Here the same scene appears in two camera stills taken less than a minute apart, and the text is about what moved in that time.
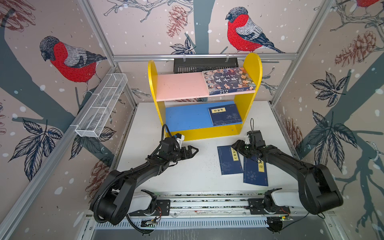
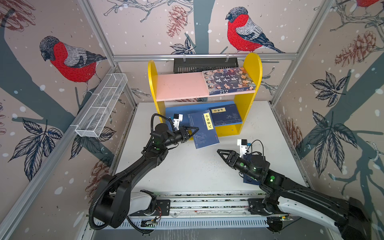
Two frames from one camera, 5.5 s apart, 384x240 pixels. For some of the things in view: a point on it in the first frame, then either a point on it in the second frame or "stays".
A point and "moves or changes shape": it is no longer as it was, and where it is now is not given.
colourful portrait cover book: (228, 81) stays
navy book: (226, 114) stays
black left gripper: (189, 152) -> (184, 134)
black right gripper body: (245, 149) -> (236, 156)
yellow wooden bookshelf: (210, 120) stays
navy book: (230, 160) moves or changes shape
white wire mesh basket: (93, 120) stays
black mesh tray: (197, 65) stays
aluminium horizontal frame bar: (266, 56) stays
